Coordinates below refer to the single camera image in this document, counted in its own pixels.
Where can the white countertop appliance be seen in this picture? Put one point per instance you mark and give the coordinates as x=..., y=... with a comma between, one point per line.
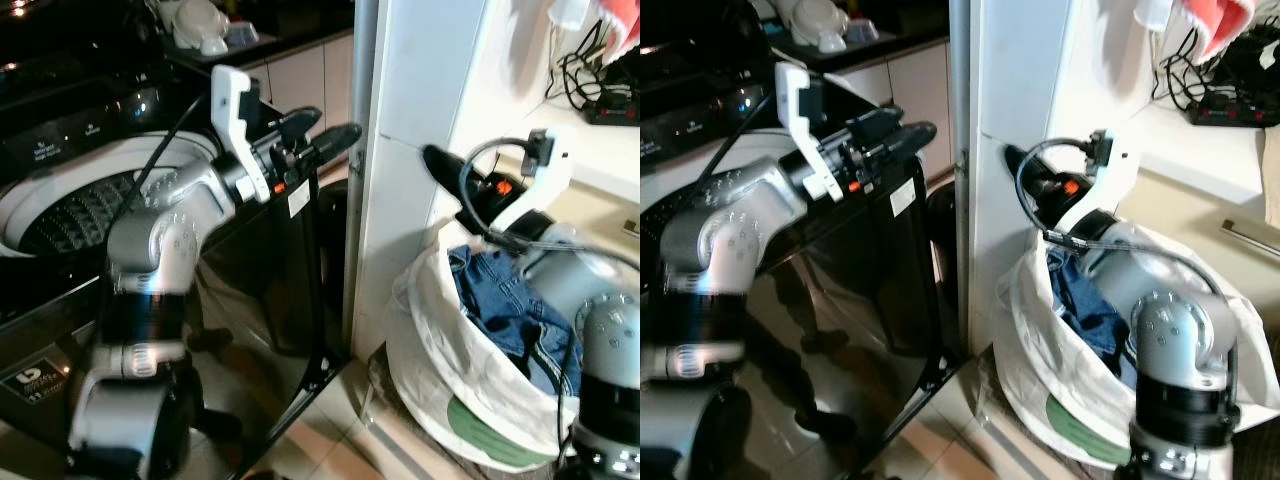
x=815, y=25
x=200, y=25

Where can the silver metal pole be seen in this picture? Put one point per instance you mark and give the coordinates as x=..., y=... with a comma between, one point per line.
x=960, y=120
x=358, y=150

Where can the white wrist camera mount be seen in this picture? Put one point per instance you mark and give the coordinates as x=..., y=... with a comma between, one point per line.
x=232, y=100
x=797, y=95
x=1110, y=185
x=545, y=185

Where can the blue denim jeans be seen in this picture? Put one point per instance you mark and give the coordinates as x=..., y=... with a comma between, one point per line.
x=500, y=300
x=1085, y=310

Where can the white cabinet with counter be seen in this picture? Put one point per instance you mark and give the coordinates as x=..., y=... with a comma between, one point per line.
x=1020, y=70
x=420, y=80

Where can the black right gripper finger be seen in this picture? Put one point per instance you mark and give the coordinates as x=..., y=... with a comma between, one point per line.
x=1026, y=167
x=448, y=168

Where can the red and white cloth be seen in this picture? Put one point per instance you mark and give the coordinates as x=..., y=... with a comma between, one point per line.
x=1215, y=20
x=610, y=15

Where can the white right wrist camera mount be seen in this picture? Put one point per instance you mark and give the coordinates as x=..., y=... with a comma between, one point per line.
x=545, y=185
x=1110, y=185

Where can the white washer label sticker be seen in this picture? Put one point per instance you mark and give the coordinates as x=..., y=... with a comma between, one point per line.
x=903, y=197
x=298, y=200

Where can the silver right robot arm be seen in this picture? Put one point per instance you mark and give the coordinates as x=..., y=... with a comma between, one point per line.
x=1180, y=340
x=610, y=340

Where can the beige kitchen cabinet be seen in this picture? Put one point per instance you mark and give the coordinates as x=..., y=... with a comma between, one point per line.
x=920, y=100
x=320, y=90

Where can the black power strip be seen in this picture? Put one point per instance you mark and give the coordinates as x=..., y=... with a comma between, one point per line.
x=610, y=105
x=1230, y=108

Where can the white fabric laundry bag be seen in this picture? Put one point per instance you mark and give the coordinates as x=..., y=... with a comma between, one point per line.
x=1040, y=360
x=430, y=350

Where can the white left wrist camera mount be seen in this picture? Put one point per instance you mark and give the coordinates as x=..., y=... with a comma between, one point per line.
x=232, y=100
x=797, y=95

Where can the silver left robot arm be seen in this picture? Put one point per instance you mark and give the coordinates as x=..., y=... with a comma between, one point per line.
x=700, y=240
x=150, y=250

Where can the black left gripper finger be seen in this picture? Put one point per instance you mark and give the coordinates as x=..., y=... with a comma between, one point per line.
x=910, y=141
x=295, y=122
x=335, y=142
x=878, y=121

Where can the black top-load washing machine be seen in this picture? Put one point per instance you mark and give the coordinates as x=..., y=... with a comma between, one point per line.
x=850, y=300
x=250, y=300

